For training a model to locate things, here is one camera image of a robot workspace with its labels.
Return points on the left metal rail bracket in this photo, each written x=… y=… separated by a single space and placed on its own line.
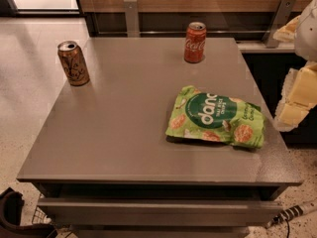
x=132 y=18

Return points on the right metal rail bracket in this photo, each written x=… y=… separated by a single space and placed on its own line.
x=279 y=19

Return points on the wire basket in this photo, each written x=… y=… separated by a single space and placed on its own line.
x=40 y=217

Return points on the dark brown object on floor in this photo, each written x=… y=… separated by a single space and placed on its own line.
x=11 y=205

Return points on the metal rail bracket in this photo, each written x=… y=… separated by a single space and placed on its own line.
x=132 y=18
x=279 y=19

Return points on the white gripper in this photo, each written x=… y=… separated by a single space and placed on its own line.
x=307 y=34

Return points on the orange Coca-Cola can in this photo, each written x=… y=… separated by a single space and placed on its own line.
x=195 y=42

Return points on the grey drawer cabinet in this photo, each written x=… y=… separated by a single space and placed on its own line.
x=106 y=139

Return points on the green rice chip bag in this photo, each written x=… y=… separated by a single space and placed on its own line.
x=215 y=118

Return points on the gold patterned soda can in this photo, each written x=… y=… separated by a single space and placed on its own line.
x=73 y=63

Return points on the grey cabinet drawer front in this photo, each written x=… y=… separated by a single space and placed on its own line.
x=159 y=212

